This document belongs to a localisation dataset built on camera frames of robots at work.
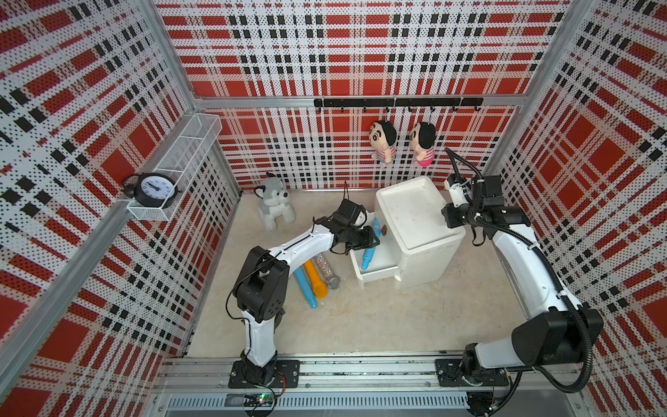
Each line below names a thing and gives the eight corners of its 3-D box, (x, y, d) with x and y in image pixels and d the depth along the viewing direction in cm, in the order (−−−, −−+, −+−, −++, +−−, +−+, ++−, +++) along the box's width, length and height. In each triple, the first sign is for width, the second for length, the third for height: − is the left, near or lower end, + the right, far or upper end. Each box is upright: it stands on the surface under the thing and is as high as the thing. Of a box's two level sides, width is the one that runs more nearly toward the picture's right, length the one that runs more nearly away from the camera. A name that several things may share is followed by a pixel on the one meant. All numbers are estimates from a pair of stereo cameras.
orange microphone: (317, 301, 90) (316, 296, 87) (301, 269, 98) (299, 263, 95) (329, 295, 92) (328, 289, 88) (312, 264, 100) (311, 258, 96)
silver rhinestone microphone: (330, 292, 91) (330, 287, 89) (313, 261, 100) (312, 256, 97) (341, 286, 93) (341, 281, 90) (323, 256, 101) (322, 251, 98)
